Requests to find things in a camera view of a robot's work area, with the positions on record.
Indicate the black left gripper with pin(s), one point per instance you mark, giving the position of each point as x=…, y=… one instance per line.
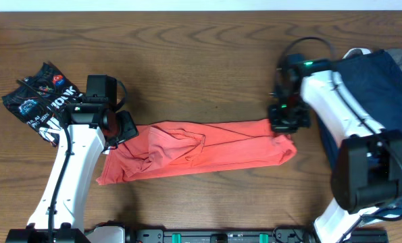
x=130, y=128

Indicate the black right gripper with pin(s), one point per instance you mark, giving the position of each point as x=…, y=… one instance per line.
x=278, y=127

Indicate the red orange t-shirt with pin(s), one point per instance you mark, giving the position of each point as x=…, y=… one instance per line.
x=177, y=148

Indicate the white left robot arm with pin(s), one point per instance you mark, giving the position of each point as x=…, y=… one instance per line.
x=94, y=125

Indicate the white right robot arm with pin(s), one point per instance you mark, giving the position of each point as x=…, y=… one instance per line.
x=367, y=176

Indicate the black printed folded shirt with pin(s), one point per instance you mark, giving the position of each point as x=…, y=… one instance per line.
x=52, y=92

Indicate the navy blue garment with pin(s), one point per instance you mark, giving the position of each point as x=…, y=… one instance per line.
x=375, y=80

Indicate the grey aluminium base rail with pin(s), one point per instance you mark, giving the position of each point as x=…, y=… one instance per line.
x=280, y=235

